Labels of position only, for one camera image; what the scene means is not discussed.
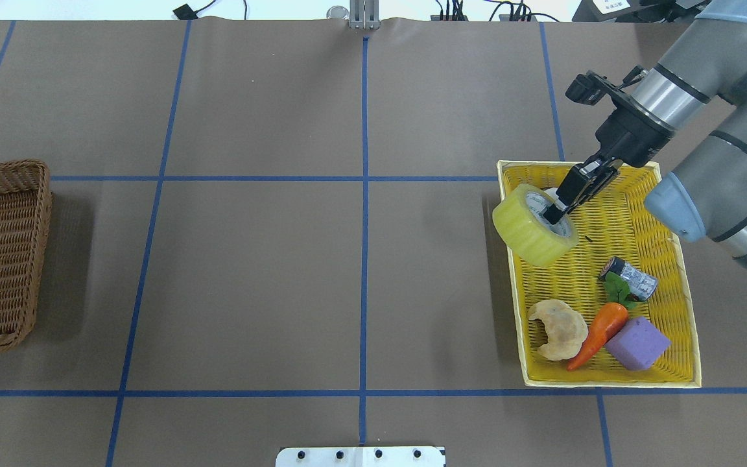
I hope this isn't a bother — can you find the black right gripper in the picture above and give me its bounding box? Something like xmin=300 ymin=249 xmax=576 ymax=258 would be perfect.
xmin=543 ymin=107 xmax=676 ymax=225

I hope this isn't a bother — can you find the yellow clear tape roll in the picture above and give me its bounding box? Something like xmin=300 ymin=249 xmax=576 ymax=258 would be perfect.
xmin=492 ymin=184 xmax=579 ymax=268

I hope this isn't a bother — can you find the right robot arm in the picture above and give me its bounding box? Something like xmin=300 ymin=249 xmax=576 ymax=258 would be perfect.
xmin=541 ymin=1 xmax=747 ymax=271

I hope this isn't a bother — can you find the yellow woven plastic basket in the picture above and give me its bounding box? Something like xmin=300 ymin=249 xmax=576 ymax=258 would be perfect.
xmin=507 ymin=162 xmax=702 ymax=388

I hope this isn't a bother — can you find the silver black battery can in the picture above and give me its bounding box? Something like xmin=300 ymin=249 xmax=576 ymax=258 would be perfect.
xmin=598 ymin=256 xmax=659 ymax=302

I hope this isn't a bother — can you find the toy carrot with leaves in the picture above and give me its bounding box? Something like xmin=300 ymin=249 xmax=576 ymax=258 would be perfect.
xmin=566 ymin=272 xmax=637 ymax=370

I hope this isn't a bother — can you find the toy croissant bread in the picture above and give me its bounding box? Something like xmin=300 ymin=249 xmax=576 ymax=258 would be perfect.
xmin=528 ymin=299 xmax=589 ymax=361

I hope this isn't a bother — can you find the purple foam cube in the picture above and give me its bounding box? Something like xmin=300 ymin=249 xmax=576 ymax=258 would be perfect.
xmin=604 ymin=317 xmax=672 ymax=370

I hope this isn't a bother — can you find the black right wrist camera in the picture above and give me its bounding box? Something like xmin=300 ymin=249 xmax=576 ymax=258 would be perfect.
xmin=564 ymin=66 xmax=648 ymax=107

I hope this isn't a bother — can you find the aluminium frame post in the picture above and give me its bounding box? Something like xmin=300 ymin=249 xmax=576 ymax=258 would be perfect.
xmin=348 ymin=0 xmax=381 ymax=30

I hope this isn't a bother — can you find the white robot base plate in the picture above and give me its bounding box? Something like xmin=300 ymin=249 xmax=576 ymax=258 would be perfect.
xmin=275 ymin=446 xmax=447 ymax=466

